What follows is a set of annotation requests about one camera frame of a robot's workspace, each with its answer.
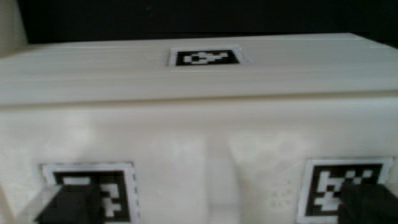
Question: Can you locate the gripper right finger with black tip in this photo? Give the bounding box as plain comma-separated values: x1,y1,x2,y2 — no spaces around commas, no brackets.
338,184,398,224

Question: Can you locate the white cabinet door panel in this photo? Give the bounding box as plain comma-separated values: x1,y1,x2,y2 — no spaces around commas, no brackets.
212,97,398,224
0,102,219,224

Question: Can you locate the white cabinet body box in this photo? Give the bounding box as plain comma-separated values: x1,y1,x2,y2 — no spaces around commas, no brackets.
0,33,398,106

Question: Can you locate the white U-shaped workspace frame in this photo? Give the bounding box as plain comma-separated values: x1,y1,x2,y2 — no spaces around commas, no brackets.
0,0,27,58

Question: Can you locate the gripper left finger with silver tip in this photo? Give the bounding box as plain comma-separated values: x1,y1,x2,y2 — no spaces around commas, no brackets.
34,184,103,224

